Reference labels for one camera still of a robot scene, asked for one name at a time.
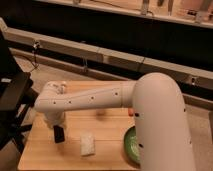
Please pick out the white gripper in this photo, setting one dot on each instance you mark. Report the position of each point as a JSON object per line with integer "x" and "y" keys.
{"x": 55, "y": 119}

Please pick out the black eraser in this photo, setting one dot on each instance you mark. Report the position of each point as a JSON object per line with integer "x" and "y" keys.
{"x": 58, "y": 134}

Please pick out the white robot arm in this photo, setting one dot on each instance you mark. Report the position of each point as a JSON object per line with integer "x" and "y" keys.
{"x": 160, "y": 116}

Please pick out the white bottle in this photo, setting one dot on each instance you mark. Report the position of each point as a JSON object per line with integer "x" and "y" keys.
{"x": 62, "y": 87}

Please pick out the wooden table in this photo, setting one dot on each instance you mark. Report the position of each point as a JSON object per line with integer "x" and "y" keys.
{"x": 100, "y": 112}

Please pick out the black chair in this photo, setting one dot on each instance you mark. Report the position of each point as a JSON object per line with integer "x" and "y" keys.
{"x": 16, "y": 97}

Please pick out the orange carrot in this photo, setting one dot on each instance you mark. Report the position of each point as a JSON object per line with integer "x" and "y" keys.
{"x": 130, "y": 111}

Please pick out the green plate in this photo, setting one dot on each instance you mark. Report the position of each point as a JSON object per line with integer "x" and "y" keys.
{"x": 130, "y": 145}

